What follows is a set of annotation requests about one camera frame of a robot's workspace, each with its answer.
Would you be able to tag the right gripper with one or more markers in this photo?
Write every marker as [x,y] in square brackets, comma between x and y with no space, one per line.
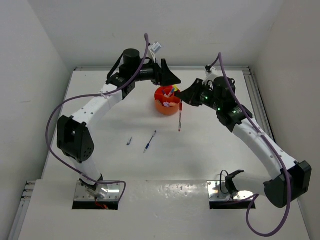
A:
[188,95]

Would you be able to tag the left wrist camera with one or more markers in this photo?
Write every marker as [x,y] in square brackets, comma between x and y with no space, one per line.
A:
[153,49]

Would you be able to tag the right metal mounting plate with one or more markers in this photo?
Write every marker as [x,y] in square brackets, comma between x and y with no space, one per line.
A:
[217,192]

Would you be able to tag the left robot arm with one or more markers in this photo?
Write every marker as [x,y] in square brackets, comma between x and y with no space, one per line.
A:
[74,136]

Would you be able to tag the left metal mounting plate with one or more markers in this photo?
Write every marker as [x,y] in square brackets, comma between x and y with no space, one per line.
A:
[103,193]

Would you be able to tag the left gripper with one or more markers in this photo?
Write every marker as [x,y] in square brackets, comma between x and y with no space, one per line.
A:
[162,75]

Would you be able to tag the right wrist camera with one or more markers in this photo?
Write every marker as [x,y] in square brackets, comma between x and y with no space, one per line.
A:
[211,73]

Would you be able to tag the metal mounting plate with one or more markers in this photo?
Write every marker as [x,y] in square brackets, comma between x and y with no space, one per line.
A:
[103,193]
[217,192]

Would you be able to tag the orange round container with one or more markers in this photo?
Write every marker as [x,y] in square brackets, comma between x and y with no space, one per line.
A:
[166,100]

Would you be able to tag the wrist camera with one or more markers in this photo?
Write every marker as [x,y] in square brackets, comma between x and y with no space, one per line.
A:
[211,73]
[153,49]

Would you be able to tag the orange highlighter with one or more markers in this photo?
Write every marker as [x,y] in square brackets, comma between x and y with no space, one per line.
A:
[172,104]

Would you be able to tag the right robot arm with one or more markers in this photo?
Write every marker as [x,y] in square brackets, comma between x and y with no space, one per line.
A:
[288,178]

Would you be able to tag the red pen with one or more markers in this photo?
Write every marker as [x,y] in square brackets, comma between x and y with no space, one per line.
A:
[180,116]

